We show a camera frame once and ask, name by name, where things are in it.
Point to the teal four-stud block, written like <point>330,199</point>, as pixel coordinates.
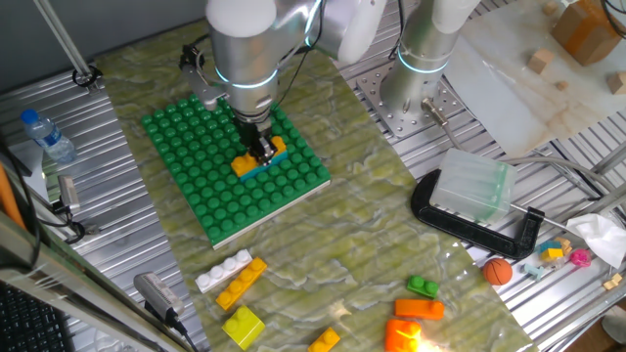
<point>266,167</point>

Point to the cardboard box with tape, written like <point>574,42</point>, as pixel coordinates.
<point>584,31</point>

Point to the black C-clamp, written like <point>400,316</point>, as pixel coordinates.
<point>469,232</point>

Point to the white marble board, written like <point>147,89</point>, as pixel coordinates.
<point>513,107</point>

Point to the yellow-orange two-stud block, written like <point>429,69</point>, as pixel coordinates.
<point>324,340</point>

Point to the metal stand pole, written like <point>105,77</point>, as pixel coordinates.
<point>61,41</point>

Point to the translucent plastic box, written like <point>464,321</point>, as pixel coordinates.
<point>472,188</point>

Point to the light blue small toy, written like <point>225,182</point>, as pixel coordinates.
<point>532,271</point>

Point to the orange long flat block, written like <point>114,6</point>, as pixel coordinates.
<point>415,309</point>

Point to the green marble pattern mat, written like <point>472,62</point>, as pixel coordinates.
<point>367,234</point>

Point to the teal small toy block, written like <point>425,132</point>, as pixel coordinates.
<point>548,244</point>

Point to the green two-stud block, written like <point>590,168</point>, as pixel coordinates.
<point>423,288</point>

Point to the yellow-orange four-stud block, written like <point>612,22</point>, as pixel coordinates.
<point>242,283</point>
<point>243,163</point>

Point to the green studded baseplate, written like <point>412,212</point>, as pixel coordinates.
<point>210,205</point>

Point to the black keyboard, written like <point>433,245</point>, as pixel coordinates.
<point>29,322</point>

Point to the mini orange basketball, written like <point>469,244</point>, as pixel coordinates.
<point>498,272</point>

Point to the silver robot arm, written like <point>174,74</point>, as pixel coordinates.
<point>244,54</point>

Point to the yellow small toy block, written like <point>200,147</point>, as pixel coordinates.
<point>551,254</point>

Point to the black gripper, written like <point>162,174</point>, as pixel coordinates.
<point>253,128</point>

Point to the white four-stud block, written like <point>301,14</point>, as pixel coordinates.
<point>222,271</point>

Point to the clear water bottle blue cap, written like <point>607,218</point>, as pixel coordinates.
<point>49,139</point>

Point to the lime yellow square block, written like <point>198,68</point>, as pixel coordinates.
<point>243,327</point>

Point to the white crumpled tissue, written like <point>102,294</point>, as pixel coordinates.
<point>601,237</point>

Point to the grey ribbed camera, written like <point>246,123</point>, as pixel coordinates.
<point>156,293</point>

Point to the orange tube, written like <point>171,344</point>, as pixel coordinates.
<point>9,195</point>

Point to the tan small toy block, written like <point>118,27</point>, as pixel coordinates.
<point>565,244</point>

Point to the grey metal frame bar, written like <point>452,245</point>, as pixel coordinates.
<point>73,293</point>

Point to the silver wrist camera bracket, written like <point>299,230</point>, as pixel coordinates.
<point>205,93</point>

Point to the orange chunky block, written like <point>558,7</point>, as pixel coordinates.
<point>401,337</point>

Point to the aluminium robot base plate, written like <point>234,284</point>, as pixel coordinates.
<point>391,117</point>

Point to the small wooden piece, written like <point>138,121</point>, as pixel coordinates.
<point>612,282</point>
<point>562,85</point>
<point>550,7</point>

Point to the pink small toy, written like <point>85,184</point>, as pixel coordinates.
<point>581,257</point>

